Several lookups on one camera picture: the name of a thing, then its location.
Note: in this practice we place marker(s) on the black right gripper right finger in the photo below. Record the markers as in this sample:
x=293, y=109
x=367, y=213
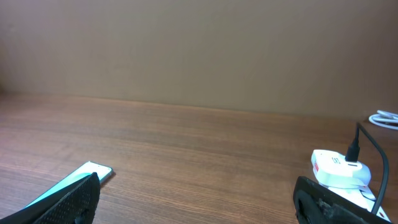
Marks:
x=315, y=204

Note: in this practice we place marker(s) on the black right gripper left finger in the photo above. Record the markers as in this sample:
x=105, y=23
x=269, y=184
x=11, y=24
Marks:
x=75, y=204

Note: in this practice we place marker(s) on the Galaxy S25 smartphone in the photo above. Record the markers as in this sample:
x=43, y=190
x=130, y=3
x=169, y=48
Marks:
x=103, y=173

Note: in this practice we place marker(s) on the white charger plug adapter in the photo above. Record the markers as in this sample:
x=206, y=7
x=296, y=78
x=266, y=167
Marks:
x=332, y=170

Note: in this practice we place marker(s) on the white power strip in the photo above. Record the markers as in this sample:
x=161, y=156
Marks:
x=358, y=194

